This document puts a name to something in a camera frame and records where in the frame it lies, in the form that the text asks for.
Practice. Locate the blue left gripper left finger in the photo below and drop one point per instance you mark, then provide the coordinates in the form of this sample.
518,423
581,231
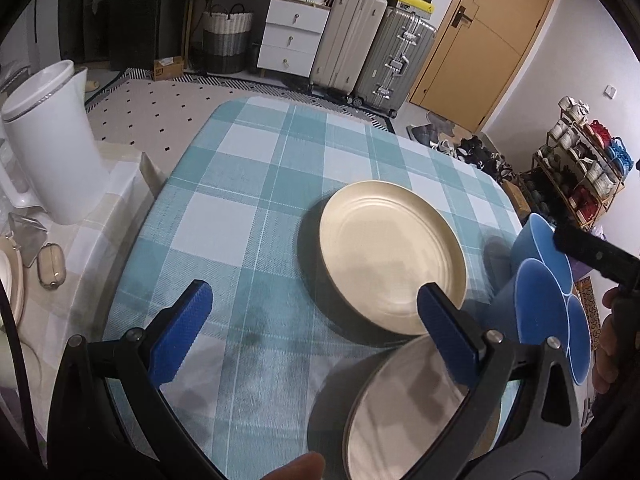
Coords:
174,330

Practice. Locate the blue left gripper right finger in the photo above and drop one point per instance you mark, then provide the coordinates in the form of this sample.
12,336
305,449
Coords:
457,336

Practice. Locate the cream plate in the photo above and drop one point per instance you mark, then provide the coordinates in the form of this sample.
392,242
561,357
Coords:
401,411
380,242

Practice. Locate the right hand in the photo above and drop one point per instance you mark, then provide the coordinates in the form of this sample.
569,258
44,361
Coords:
607,356

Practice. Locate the left hand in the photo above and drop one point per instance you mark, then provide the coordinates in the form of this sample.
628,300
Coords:
309,466

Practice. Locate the wooden shoe rack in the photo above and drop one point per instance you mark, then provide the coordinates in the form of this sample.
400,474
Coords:
578,171

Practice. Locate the small beige case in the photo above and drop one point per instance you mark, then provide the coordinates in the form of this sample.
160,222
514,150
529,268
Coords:
51,266

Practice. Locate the teal plaid tablecloth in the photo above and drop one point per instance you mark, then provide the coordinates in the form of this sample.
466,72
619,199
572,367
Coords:
281,357

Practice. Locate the white tall kettle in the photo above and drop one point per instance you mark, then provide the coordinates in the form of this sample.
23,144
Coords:
49,133

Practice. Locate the patterned floor rug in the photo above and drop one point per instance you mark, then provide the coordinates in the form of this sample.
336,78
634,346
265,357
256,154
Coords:
159,116

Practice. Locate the wooden door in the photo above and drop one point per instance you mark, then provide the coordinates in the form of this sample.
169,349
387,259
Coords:
480,46

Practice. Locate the silver suitcase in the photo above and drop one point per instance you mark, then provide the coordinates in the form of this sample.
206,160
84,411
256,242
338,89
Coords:
398,52

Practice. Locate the woven laundry basket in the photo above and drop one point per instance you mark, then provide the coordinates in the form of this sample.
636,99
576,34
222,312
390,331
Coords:
226,35

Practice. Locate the beige suitcase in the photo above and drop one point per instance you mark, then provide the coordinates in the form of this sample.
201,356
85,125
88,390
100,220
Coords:
345,43

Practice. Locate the white drawer desk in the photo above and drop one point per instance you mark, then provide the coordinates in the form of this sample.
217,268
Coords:
292,34

